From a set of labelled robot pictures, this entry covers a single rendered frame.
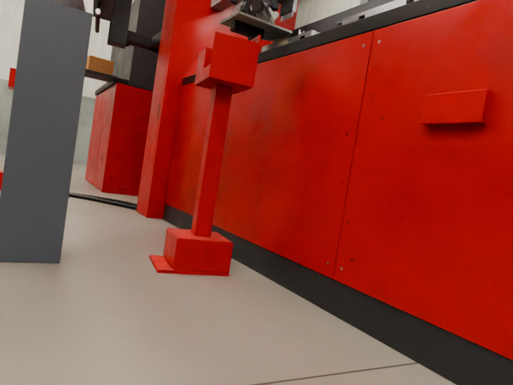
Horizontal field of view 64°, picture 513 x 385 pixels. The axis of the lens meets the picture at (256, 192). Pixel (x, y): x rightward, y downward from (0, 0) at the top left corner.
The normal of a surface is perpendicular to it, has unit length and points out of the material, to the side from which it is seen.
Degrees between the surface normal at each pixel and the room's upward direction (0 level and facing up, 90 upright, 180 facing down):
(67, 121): 90
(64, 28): 90
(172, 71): 90
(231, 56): 90
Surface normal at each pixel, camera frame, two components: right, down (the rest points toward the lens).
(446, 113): -0.85, -0.11
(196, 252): 0.37, 0.11
